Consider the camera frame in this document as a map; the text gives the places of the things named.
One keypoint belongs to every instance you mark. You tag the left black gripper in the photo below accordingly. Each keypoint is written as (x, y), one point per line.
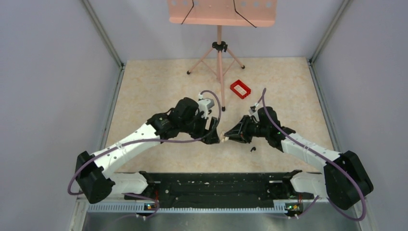
(211, 136)

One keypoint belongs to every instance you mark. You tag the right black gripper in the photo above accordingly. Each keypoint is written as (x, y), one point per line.
(240, 132)

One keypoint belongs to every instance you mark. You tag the beige earbud charging case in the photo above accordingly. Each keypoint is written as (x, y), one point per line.
(223, 138)

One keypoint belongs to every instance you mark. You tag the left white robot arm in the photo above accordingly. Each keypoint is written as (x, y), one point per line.
(94, 172)

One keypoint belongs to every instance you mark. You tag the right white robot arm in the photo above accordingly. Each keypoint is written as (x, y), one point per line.
(341, 177)

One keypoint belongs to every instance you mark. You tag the red plastic box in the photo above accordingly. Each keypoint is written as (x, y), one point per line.
(240, 89)

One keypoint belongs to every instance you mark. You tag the pink music stand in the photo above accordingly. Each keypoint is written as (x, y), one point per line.
(221, 13)

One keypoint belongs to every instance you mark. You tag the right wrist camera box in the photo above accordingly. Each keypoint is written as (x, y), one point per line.
(253, 109)

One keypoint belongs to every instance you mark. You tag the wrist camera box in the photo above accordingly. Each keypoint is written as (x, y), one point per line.
(204, 106)
(253, 109)

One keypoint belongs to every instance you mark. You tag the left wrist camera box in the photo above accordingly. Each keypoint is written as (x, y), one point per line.
(204, 106)

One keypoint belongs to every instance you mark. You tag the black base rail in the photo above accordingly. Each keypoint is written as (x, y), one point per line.
(220, 190)

